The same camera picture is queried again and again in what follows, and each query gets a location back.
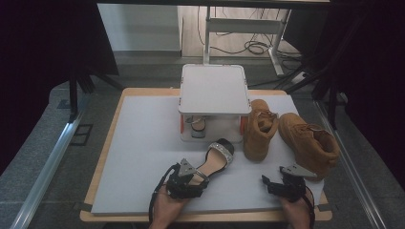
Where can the black floor hatch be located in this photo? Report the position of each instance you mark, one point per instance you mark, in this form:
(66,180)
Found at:
(81,135)

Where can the black tripod stand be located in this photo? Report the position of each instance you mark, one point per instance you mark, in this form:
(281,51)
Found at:
(332,105)
(73,95)

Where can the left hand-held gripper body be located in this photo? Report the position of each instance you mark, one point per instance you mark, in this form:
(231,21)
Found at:
(183,187)

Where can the white power strip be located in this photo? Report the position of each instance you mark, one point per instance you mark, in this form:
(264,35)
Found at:
(300,77)

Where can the white table mat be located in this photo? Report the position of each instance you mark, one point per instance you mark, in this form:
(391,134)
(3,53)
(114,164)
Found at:
(143,143)

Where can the person's right hand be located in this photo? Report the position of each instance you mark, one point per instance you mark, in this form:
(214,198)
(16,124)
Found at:
(297,210)

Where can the aluminium rail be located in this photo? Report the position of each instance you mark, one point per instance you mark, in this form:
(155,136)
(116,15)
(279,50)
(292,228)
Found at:
(47,175)
(350,171)

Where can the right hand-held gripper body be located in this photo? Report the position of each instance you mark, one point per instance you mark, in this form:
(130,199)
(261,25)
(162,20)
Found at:
(293,187)

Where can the tan suede boot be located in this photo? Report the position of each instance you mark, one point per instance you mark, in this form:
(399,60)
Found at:
(305,143)
(258,143)

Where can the white shoe rack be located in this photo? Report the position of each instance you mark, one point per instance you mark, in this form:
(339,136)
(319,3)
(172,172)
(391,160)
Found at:
(213,89)

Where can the white desk frame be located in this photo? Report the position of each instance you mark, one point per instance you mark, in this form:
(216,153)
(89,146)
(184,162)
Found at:
(242,26)

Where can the black curtain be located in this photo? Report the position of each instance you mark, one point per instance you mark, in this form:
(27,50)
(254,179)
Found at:
(31,63)
(375,79)

